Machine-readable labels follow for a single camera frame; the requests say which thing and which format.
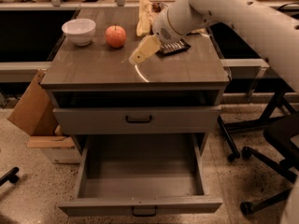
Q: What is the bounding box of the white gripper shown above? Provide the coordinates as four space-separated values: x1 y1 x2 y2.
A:
129 4 187 64

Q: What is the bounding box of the red apple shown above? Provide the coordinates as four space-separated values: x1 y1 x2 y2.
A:
105 25 126 49

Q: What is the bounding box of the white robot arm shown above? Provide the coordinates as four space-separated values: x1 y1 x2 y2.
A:
152 0 299 224

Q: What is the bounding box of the grey drawer cabinet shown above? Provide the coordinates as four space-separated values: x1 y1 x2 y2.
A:
41 7 229 149

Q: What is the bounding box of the grey upper drawer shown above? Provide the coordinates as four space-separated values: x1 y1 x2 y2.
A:
53 105 221 134

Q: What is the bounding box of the open grey lower drawer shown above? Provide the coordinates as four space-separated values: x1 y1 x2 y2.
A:
59 133 222 217

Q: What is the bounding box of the black snack bar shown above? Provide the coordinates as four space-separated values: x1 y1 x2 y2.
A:
159 39 191 56

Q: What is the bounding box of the yellow brown chip bag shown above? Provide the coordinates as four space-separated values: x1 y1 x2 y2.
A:
136 0 204 36

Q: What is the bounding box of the white bowl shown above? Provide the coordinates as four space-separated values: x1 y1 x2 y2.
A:
62 19 96 46

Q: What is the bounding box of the brown cardboard box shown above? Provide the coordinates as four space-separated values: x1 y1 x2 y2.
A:
7 70 75 149

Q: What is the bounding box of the black office chair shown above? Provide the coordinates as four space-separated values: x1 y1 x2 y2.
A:
218 87 299 217

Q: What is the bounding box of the black chair caster left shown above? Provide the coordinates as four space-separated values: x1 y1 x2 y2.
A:
0 167 19 186

